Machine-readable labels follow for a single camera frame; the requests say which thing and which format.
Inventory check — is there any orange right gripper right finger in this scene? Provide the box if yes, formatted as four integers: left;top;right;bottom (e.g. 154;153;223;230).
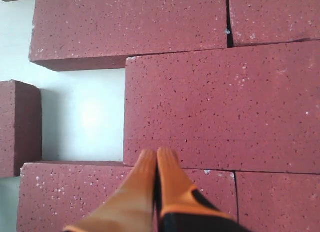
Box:
157;147;237;231

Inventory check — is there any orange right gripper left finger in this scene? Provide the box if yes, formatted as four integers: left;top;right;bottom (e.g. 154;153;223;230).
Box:
63;149;157;231

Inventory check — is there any red brick right second row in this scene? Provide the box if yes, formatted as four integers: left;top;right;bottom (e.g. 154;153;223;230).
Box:
229;0;320;46

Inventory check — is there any red brick middle row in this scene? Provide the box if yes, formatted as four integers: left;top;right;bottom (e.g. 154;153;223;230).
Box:
124;41;320;174

